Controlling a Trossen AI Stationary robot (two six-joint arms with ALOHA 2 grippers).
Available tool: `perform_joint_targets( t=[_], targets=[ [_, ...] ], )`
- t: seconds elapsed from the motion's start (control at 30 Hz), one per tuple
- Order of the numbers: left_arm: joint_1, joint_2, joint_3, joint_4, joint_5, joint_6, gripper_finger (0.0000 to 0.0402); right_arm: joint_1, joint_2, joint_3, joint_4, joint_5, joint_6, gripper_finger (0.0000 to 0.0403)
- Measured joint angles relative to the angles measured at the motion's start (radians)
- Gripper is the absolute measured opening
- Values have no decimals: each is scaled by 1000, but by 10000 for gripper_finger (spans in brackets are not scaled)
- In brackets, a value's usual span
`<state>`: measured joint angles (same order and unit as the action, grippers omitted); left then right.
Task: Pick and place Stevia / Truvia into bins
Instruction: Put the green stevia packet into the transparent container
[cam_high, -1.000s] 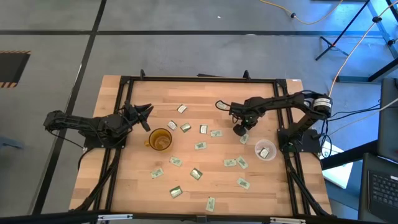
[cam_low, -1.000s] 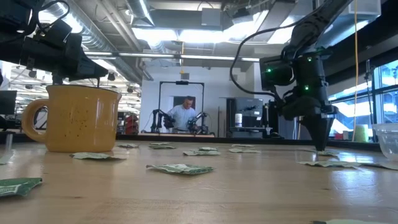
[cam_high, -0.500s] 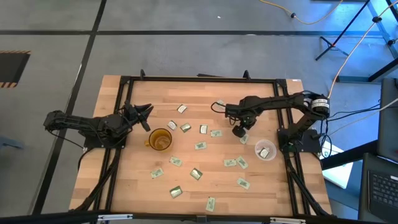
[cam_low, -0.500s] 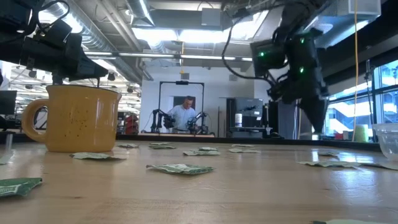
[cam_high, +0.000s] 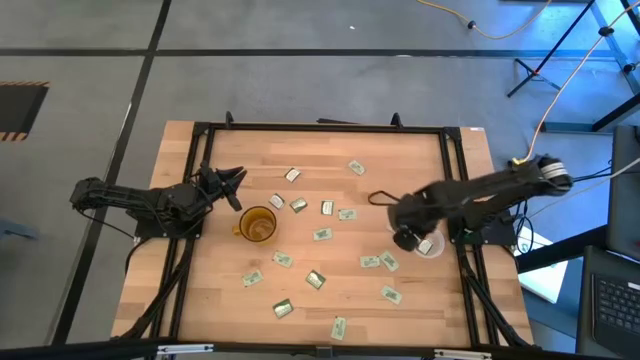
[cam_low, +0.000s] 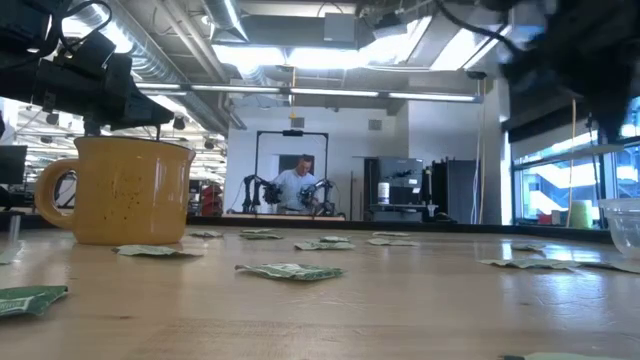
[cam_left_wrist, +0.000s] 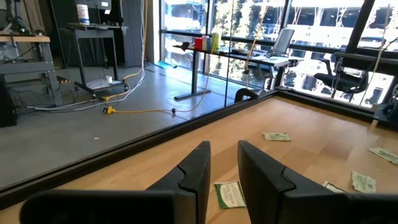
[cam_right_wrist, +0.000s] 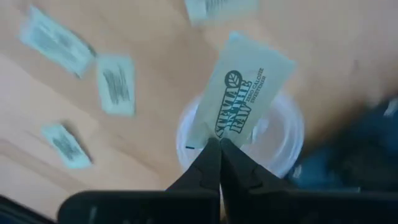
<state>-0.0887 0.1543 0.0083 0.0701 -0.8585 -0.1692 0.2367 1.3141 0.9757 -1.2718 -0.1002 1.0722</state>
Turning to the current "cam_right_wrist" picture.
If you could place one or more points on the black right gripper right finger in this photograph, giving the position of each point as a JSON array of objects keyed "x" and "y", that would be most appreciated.
[{"x": 255, "y": 202}]

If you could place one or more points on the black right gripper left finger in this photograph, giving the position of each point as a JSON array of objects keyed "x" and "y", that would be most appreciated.
[{"x": 199, "y": 199}]

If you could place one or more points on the stevia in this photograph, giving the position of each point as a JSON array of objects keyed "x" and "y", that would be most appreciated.
[
  {"x": 57, "y": 42},
  {"x": 217, "y": 7},
  {"x": 66, "y": 146},
  {"x": 116, "y": 85},
  {"x": 248, "y": 77}
]

